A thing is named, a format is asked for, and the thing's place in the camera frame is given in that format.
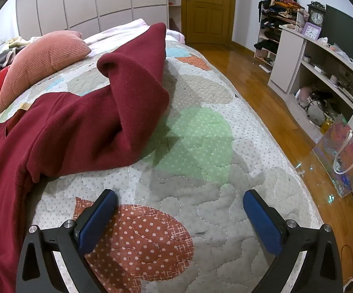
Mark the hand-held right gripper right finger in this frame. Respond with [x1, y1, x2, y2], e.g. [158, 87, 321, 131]
[243, 189, 346, 293]

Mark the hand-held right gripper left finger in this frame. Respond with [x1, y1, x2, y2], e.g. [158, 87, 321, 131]
[16, 188, 119, 293]

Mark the maroon fleece sweater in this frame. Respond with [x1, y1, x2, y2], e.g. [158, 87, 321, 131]
[0, 22, 170, 293]

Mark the pile of clothes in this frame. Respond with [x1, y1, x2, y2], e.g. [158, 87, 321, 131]
[0, 36, 43, 83]

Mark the rack with clothes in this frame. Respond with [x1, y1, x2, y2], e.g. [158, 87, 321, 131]
[254, 0, 305, 74]

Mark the iridescent gift bag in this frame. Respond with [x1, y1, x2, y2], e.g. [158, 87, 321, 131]
[312, 114, 353, 198]

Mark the patchwork dotted quilt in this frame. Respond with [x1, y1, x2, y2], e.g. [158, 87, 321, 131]
[0, 38, 323, 293]

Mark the grey round appliance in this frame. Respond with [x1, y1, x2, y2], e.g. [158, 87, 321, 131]
[306, 104, 326, 126]

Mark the pink soft toy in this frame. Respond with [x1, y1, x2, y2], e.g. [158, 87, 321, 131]
[295, 86, 313, 104]

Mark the white shelf unit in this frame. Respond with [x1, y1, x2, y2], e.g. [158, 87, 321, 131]
[267, 24, 353, 135]

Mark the pale pink fleece blanket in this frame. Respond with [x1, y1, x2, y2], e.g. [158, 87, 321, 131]
[83, 18, 186, 57]

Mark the purple square clock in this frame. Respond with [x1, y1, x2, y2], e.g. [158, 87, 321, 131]
[303, 21, 322, 40]

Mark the dark television screen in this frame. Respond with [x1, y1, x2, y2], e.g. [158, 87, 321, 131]
[321, 4, 353, 77]

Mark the black ornate clock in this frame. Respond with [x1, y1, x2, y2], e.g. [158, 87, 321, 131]
[307, 1, 326, 26]

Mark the wooden door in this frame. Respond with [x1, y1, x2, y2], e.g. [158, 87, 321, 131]
[181, 0, 237, 45]

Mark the pink corduroy pillow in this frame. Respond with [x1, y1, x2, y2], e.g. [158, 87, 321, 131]
[0, 31, 92, 116]

